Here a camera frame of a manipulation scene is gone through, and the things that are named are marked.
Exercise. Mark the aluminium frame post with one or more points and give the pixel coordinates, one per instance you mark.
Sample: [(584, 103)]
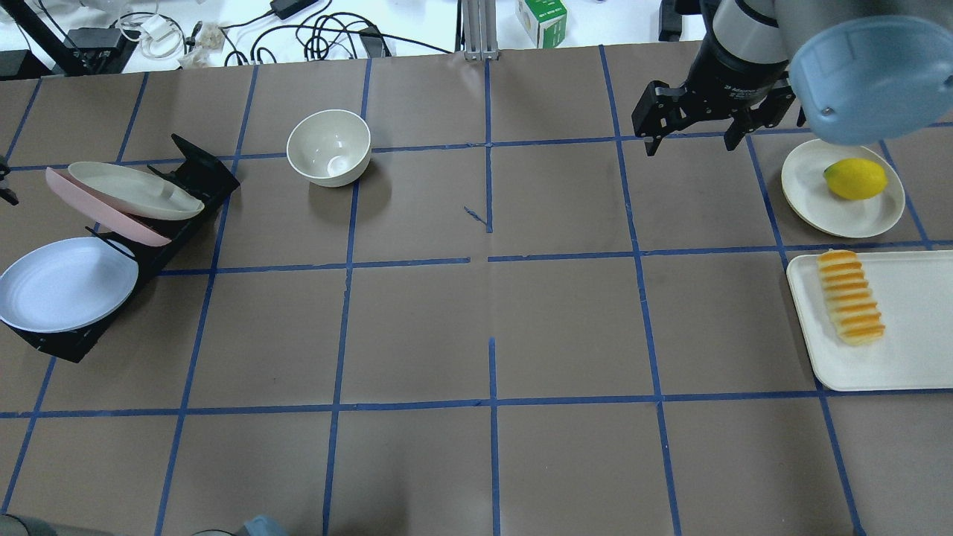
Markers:
[(478, 30)]

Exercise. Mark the black power adapter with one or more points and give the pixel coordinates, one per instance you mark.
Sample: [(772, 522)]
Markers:
[(284, 9)]

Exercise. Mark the yellow lemon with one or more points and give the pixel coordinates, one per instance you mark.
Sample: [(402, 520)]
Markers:
[(855, 178)]

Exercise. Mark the white rectangular tray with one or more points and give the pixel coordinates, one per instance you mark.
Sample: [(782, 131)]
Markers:
[(914, 294)]

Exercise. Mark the pink plate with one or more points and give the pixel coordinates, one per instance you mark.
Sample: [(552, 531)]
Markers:
[(77, 198)]

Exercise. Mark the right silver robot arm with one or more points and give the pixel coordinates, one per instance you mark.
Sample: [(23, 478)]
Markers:
[(862, 71)]

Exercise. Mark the green white carton box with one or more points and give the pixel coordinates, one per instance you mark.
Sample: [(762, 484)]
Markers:
[(545, 22)]

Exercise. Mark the cream plate in rack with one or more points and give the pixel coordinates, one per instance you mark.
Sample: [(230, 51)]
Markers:
[(135, 192)]

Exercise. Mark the black dish rack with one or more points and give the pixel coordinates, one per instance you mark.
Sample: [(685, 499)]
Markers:
[(203, 176)]

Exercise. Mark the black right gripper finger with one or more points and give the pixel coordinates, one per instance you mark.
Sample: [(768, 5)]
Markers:
[(768, 114), (658, 114)]

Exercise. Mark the light blue plate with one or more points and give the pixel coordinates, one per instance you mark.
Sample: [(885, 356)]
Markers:
[(67, 285)]

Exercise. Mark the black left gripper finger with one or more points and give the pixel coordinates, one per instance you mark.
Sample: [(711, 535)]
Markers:
[(6, 191)]

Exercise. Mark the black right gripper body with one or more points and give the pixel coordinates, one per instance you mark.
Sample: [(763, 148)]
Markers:
[(733, 80)]

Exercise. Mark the cream bowl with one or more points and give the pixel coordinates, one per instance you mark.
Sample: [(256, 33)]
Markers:
[(330, 148)]

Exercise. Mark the sliced yellow bread loaf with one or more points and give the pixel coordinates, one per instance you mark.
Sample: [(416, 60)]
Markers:
[(848, 298)]

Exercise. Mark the cream round plate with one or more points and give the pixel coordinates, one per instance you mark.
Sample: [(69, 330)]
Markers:
[(806, 192)]

